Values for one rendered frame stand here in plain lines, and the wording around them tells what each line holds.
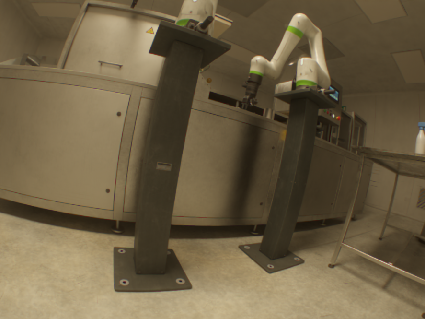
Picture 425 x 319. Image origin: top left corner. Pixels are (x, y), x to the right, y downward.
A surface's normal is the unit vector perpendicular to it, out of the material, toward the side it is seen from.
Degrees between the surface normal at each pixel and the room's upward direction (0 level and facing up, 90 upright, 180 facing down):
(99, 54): 90
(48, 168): 90
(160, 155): 90
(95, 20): 90
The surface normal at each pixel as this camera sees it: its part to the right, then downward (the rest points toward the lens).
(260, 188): 0.40, 0.12
